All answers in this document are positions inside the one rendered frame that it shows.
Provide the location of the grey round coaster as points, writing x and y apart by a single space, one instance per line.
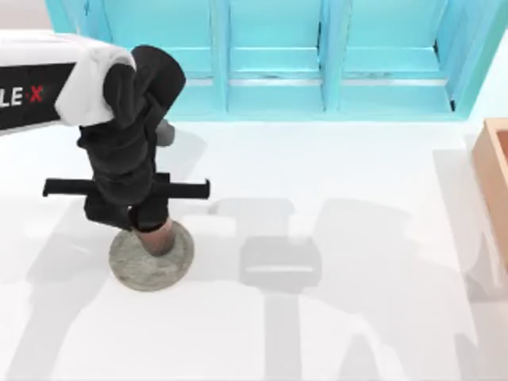
139 270

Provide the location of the salmon-coloured shallow box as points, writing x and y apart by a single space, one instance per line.
492 178

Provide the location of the brown cup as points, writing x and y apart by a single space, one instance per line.
160 240

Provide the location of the light blue rack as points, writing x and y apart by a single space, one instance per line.
278 59

